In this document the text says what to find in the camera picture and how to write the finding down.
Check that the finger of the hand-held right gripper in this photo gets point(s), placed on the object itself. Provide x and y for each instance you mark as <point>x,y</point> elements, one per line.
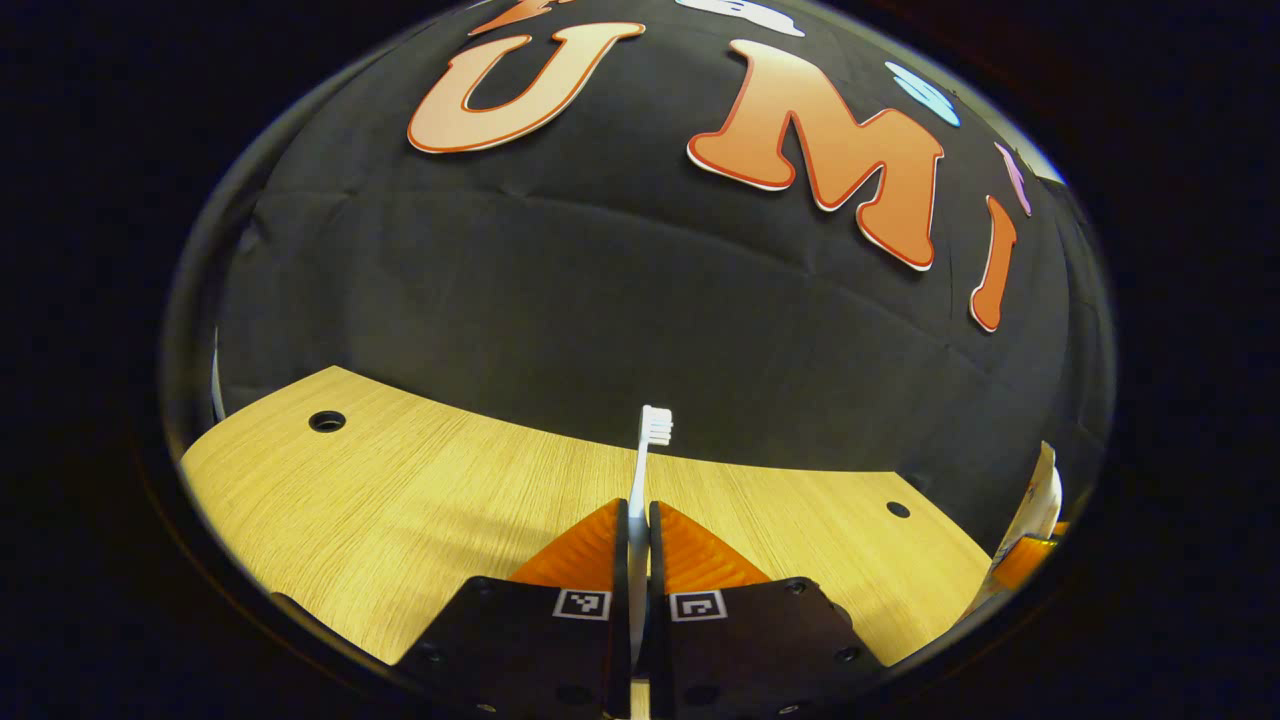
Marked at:
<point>1025,562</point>

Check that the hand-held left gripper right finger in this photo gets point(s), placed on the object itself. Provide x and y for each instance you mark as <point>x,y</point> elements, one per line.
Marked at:
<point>657,560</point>

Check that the white toothpaste tube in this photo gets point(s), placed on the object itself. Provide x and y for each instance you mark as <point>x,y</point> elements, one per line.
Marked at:
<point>1040,500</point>

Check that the white and blue toothbrush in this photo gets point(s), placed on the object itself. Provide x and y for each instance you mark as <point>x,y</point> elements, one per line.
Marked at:
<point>655,425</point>

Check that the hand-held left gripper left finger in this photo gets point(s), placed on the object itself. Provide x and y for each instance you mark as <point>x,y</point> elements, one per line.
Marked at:
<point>624,560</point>

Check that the black backdrop cloth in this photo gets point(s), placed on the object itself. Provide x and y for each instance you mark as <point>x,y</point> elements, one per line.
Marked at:
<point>600,300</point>

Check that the wooden desktop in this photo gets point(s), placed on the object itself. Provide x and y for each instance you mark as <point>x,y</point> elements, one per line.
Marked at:
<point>400,500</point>

